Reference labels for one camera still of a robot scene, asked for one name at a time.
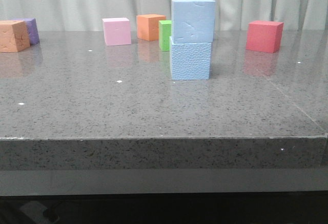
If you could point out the light blue dented foam cube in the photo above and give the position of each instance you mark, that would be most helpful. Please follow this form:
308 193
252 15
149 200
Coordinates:
193 21

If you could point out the green foam cube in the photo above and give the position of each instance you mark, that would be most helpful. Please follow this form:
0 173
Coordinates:
164 34

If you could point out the smooth orange foam cube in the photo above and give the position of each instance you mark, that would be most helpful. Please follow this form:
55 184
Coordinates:
147 26

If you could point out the pink foam cube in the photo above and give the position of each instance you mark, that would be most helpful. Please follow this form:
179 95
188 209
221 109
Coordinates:
117 31

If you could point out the red foam cube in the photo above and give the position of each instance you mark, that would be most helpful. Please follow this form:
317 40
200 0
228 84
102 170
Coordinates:
264 36

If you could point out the white pleated curtain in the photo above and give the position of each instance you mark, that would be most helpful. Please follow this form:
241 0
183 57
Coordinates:
102 1

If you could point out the purple foam cube left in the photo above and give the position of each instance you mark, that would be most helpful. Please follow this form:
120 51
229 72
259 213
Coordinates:
32 29

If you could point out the dented orange foam cube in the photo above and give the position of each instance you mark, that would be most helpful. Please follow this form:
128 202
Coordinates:
14 36

